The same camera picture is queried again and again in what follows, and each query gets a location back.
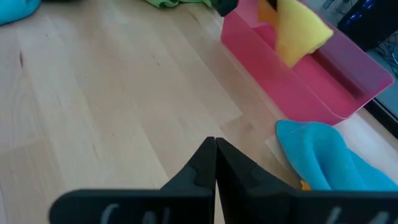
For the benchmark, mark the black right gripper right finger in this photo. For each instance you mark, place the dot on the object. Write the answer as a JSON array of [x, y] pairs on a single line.
[[280, 208]]

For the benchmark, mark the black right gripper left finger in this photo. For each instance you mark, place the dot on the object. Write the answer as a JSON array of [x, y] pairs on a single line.
[[155, 207]]

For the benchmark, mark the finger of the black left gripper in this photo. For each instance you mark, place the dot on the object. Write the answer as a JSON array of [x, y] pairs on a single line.
[[273, 3], [225, 6]]

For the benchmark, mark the orange microfiber towel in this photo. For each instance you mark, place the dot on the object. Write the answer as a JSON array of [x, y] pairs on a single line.
[[305, 186]]

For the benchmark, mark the yellow microfiber towel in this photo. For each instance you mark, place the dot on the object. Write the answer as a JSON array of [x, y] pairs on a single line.
[[298, 34]]

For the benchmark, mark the teal microfiber towel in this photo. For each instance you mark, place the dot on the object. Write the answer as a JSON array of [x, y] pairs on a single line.
[[326, 155], [15, 11]]

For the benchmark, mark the green microfiber towel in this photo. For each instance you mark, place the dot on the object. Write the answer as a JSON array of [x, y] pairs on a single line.
[[174, 3]]

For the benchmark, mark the pink translucent plastic basket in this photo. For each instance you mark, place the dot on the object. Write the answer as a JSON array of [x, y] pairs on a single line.
[[270, 81]]

